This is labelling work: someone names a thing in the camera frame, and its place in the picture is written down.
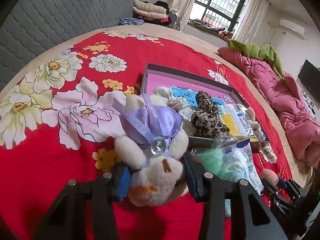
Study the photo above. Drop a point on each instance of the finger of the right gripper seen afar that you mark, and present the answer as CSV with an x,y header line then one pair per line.
x,y
272,178

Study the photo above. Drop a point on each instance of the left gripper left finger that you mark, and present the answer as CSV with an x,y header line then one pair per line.
x,y
121,181

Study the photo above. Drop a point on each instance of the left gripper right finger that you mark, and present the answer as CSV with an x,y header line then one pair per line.
x,y
199,186

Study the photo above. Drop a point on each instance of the green sponge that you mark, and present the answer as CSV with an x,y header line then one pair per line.
x,y
209,152

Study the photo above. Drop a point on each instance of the plush bunny with purple bow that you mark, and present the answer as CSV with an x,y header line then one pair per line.
x,y
153,144

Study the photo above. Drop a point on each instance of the white blue wipes pack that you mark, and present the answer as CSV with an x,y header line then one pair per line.
x,y
253,176

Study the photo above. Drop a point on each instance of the leopard print scrunchie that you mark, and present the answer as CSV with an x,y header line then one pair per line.
x,y
206,118

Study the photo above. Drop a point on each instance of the plush bunny with pink bow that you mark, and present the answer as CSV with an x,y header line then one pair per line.
x,y
255,124

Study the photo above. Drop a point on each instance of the white floral scrunchie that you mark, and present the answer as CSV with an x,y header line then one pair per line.
x,y
180,105

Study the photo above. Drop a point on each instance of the yellow white wipes pack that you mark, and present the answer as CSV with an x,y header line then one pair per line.
x,y
237,120

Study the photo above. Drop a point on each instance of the small teal tissue pack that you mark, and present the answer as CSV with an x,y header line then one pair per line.
x,y
234,166

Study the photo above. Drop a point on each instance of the dark shallow cardboard box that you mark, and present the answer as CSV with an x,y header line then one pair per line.
x,y
171,72

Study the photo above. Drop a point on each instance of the pink quilt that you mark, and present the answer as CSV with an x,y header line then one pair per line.
x,y
301,129

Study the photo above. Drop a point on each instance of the red floral blanket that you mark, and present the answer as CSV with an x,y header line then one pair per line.
x,y
58,124

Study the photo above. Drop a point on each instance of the green blanket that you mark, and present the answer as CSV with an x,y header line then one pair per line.
x,y
266,53

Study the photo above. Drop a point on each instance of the clothes on window sill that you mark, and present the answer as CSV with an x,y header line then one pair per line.
x,y
220,32

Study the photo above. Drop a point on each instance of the blue patterned cloth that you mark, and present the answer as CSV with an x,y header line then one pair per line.
x,y
130,21

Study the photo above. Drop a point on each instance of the white air conditioner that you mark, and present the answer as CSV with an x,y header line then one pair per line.
x,y
293,27

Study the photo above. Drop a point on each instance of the folded blankets stack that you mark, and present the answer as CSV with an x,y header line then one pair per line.
x,y
153,13

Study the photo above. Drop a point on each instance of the grey quilted headboard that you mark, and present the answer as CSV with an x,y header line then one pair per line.
x,y
31,27

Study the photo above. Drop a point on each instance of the right white curtain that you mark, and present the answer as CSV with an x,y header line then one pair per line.
x,y
250,22

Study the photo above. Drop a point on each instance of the white curtain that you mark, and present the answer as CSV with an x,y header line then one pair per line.
x,y
250,22
182,10

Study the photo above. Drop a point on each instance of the left white curtain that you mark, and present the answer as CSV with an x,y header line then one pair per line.
x,y
182,10

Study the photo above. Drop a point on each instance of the black wall television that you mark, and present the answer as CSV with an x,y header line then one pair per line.
x,y
309,76

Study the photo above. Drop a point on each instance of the window with dark frame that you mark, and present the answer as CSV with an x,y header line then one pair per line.
x,y
219,13

